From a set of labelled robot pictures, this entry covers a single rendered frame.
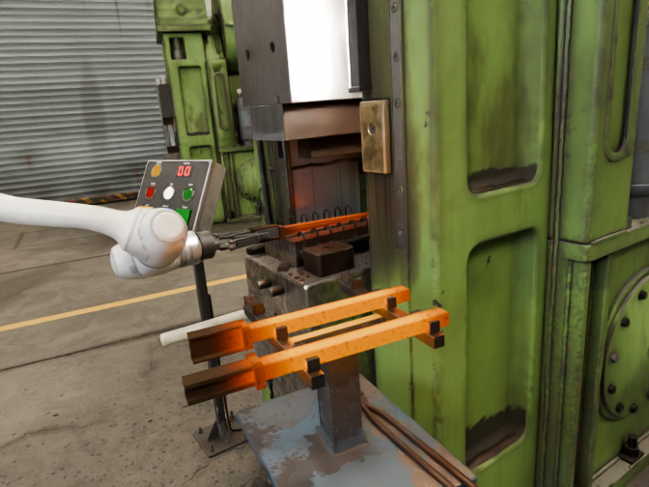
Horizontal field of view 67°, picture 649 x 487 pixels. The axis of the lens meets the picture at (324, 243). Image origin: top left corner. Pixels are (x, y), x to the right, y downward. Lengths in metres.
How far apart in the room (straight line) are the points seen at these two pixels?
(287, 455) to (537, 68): 1.07
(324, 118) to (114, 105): 8.06
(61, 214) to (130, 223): 0.15
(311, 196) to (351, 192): 0.17
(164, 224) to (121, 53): 8.39
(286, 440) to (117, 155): 8.55
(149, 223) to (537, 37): 1.02
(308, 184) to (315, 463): 0.99
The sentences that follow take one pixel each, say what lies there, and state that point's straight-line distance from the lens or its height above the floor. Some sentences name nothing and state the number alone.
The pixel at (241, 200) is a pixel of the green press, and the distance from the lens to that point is 6.37.
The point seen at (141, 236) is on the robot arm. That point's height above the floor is 1.12.
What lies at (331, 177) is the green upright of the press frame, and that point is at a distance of 1.72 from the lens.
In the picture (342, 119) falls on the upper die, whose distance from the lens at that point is 1.42.
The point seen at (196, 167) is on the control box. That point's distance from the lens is 1.81.
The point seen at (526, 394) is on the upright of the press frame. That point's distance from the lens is 1.63.
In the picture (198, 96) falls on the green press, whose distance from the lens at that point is 6.35.
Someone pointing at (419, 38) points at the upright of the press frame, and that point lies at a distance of 1.13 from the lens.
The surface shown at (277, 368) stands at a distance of 0.70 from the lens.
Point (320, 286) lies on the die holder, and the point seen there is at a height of 0.90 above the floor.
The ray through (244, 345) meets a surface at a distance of 0.79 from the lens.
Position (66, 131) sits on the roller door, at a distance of 9.31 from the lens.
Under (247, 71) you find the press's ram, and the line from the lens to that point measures 1.49.
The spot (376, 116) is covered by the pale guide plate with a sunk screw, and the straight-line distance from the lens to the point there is 1.19.
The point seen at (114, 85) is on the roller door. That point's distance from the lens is 9.34.
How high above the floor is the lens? 1.35
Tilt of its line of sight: 16 degrees down
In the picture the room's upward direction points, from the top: 4 degrees counter-clockwise
